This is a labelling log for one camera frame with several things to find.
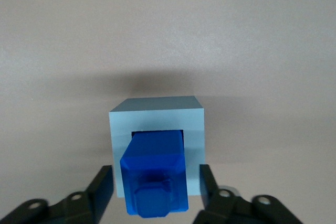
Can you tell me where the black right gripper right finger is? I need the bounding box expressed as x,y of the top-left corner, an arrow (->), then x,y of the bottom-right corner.
193,164 -> 306,224

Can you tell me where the gray cube base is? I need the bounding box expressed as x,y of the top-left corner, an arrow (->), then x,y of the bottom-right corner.
108,95 -> 206,199

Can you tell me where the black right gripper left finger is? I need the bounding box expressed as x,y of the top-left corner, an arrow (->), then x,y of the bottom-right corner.
0,165 -> 114,224

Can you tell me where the blue plastic part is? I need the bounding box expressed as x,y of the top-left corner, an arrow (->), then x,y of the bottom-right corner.
119,129 -> 190,220

